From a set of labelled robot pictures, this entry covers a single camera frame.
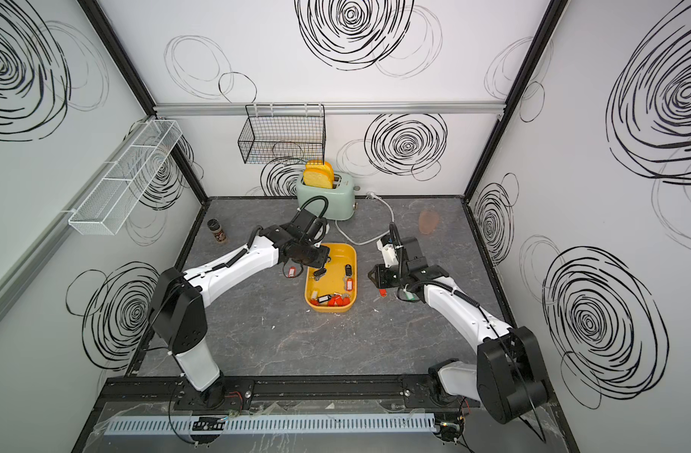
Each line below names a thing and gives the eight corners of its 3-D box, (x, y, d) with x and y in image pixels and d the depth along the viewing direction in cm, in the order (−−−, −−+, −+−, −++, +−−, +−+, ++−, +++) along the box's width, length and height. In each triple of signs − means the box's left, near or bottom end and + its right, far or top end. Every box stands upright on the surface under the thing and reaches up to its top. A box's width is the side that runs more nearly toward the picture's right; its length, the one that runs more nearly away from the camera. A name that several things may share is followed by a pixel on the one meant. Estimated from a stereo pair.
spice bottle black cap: (215, 244, 108) (204, 227, 99) (219, 236, 110) (208, 218, 102) (225, 244, 108) (215, 227, 99) (228, 236, 110) (219, 218, 102)
